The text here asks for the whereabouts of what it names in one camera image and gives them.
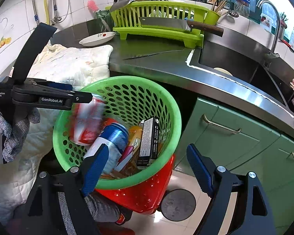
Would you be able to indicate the bundle of chopsticks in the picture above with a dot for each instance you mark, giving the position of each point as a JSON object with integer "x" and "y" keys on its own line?
{"x": 220, "y": 5}

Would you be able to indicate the green dish rack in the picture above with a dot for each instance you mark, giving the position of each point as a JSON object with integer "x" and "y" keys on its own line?
{"x": 156, "y": 33}

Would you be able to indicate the white dish stack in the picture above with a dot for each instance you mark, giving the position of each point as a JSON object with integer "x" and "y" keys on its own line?
{"x": 176, "y": 0}

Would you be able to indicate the red soda can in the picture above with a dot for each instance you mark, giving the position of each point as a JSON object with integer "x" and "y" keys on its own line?
{"x": 85, "y": 122}

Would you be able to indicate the person's grey plaid trouser leg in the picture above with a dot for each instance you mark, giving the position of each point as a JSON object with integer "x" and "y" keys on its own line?
{"x": 100, "y": 208}

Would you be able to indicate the white shallow dish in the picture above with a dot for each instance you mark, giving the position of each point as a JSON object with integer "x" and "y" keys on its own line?
{"x": 95, "y": 39}

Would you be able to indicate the cream round plate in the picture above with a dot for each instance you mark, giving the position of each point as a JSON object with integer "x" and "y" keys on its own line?
{"x": 223, "y": 71}

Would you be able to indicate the steel sink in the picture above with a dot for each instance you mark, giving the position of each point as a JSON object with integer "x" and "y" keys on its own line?
{"x": 235, "y": 58}

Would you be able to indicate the green glass jar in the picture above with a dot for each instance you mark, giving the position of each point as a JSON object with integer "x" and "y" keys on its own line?
{"x": 110, "y": 22}

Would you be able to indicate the chrome faucet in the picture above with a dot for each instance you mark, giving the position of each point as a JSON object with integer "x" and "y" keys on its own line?
{"x": 275, "y": 29}

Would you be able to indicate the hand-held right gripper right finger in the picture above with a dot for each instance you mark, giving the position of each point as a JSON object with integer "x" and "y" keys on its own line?
{"x": 198, "y": 169}

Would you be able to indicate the red label container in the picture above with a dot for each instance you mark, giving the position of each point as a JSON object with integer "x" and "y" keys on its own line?
{"x": 266, "y": 23}

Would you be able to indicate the thin dark knife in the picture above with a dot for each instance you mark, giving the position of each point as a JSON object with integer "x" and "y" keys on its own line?
{"x": 152, "y": 54}

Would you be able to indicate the pink bottle brush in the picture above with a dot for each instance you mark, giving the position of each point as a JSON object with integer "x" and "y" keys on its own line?
{"x": 92, "y": 5}

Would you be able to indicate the dark round disc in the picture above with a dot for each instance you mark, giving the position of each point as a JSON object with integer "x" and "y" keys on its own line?
{"x": 178, "y": 205}

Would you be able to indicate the red plastic stool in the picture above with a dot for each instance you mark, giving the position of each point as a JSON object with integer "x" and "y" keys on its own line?
{"x": 142, "y": 195}

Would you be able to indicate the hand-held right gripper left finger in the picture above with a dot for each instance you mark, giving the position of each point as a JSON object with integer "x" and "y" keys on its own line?
{"x": 95, "y": 169}

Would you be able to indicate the yellow snack packet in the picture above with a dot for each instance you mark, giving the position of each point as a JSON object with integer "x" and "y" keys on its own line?
{"x": 134, "y": 137}

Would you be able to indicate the person's left hand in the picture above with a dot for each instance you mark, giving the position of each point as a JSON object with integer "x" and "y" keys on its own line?
{"x": 17, "y": 142}

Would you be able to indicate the green plastic mesh basket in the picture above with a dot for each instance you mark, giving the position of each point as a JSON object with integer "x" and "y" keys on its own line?
{"x": 132, "y": 79}

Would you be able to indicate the blue and white can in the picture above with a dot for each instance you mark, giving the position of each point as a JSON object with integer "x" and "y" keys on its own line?
{"x": 115, "y": 137}

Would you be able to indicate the green cabinet door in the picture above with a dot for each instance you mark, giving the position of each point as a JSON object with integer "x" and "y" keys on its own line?
{"x": 279, "y": 188}
{"x": 235, "y": 146}

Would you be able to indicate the shiny steel utensil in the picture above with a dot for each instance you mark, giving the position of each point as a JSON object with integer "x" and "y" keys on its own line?
{"x": 121, "y": 5}

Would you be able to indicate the cream quilted cloth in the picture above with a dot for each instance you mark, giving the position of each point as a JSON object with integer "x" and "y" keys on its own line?
{"x": 71, "y": 63}

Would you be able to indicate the red shoe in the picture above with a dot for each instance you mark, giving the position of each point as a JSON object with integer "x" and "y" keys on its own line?
{"x": 125, "y": 222}

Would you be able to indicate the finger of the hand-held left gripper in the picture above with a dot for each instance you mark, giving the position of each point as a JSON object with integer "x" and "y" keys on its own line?
{"x": 83, "y": 97}
{"x": 61, "y": 87}

